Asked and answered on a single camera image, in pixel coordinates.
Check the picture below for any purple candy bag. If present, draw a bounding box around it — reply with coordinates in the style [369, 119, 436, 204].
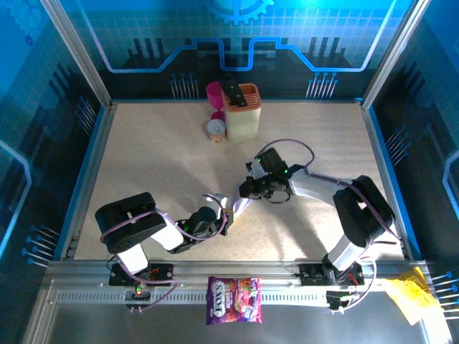
[206, 275, 263, 326]

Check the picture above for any small tan can white lid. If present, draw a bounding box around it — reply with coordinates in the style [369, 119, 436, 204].
[206, 119, 227, 143]

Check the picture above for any beige knife block orange top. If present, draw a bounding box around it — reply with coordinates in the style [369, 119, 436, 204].
[221, 83, 262, 144]

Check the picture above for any pink plastic goblet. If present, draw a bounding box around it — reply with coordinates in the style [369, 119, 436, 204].
[205, 81, 227, 122]

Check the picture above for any aluminium front rail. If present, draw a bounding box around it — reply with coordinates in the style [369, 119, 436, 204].
[44, 258, 433, 287]

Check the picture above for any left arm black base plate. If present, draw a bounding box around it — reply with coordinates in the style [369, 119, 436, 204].
[108, 263, 175, 287]

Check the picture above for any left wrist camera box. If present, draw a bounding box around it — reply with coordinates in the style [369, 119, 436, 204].
[204, 193, 230, 218]

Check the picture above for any aluminium frame post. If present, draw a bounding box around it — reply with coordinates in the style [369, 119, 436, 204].
[360, 0, 431, 110]
[39, 0, 116, 108]

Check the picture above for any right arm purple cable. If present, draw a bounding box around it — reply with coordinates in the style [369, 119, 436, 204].
[258, 138, 402, 315]

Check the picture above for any black knife handle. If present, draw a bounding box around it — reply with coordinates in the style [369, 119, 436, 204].
[219, 73, 248, 108]

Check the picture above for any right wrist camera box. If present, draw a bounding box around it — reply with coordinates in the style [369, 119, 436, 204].
[245, 157, 269, 179]

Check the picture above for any right aluminium side rail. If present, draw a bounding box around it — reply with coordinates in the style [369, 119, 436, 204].
[360, 102, 417, 261]

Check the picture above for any slotted grey cable duct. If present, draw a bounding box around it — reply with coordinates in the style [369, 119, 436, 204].
[53, 289, 399, 305]

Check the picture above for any aluminium side rail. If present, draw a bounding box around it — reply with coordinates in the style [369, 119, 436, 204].
[360, 102, 417, 261]
[60, 102, 118, 261]

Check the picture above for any left aluminium frame post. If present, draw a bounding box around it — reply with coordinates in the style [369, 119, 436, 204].
[39, 0, 116, 108]

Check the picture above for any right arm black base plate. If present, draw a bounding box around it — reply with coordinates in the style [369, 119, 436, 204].
[299, 261, 365, 287]

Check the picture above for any left aluminium side rail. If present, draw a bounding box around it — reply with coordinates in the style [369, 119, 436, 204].
[60, 102, 118, 261]

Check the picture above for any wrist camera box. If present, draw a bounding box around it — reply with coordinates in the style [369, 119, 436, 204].
[204, 193, 230, 218]
[245, 157, 269, 179]

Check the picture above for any right aluminium frame post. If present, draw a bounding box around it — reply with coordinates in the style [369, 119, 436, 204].
[360, 0, 431, 110]

